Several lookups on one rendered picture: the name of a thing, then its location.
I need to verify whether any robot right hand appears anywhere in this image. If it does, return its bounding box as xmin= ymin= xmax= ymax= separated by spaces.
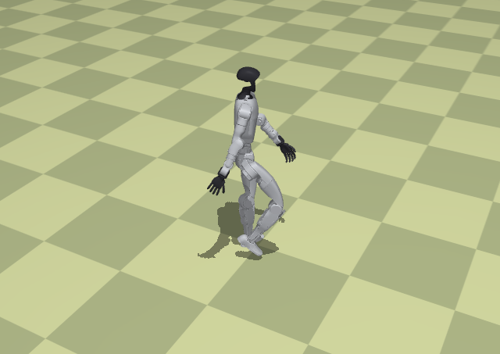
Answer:
xmin=207 ymin=167 xmax=230 ymax=195

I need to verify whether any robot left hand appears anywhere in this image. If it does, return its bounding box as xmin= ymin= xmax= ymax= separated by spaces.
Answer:
xmin=277 ymin=135 xmax=296 ymax=163

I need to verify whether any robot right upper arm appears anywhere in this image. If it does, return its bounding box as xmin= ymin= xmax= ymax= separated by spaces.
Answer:
xmin=231 ymin=104 xmax=252 ymax=149

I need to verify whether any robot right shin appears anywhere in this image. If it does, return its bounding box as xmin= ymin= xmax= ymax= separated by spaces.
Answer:
xmin=248 ymin=203 xmax=285 ymax=244

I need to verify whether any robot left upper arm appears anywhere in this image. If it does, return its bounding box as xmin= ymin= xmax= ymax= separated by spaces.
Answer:
xmin=252 ymin=92 xmax=266 ymax=126

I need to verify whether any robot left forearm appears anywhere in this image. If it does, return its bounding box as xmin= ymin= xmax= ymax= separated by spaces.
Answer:
xmin=260 ymin=119 xmax=281 ymax=145

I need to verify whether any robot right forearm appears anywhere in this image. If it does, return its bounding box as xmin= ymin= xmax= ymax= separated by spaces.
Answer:
xmin=220 ymin=139 xmax=243 ymax=176

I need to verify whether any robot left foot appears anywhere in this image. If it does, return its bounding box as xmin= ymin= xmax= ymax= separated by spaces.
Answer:
xmin=241 ymin=234 xmax=264 ymax=247

